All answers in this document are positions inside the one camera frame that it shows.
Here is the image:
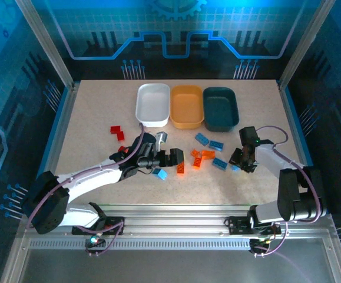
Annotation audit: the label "dark teal plastic container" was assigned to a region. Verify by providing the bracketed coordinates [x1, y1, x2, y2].
[202, 86, 240, 133]

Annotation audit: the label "orange plastic container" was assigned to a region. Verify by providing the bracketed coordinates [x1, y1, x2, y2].
[170, 84, 205, 130]

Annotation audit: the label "white plastic container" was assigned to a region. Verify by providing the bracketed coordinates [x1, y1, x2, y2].
[135, 83, 171, 128]

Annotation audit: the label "grey metal panel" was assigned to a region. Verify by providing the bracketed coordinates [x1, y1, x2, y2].
[2, 249, 341, 283]

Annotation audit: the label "aluminium table side rail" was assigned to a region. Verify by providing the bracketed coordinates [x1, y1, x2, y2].
[277, 80, 321, 213]
[37, 82, 81, 189]

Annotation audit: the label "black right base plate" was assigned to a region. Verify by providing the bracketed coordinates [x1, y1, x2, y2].
[224, 215, 282, 236]

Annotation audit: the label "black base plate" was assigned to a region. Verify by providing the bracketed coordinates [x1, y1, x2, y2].
[224, 215, 282, 236]
[99, 216, 126, 236]

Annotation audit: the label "aluminium mounting rail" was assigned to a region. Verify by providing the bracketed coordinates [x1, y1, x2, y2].
[16, 205, 336, 251]

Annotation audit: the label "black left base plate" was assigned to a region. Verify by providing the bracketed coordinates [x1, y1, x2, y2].
[99, 216, 126, 236]

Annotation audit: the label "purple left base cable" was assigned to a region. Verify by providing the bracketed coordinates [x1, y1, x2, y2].
[72, 221, 126, 256]

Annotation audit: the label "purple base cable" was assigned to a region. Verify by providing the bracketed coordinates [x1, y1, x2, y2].
[252, 222, 289, 258]
[72, 221, 126, 256]

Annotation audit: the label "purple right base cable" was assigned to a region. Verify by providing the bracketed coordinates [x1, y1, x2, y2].
[252, 222, 289, 258]

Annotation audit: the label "aluminium frame post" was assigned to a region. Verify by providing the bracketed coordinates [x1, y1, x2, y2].
[278, 0, 336, 87]
[14, 0, 76, 87]

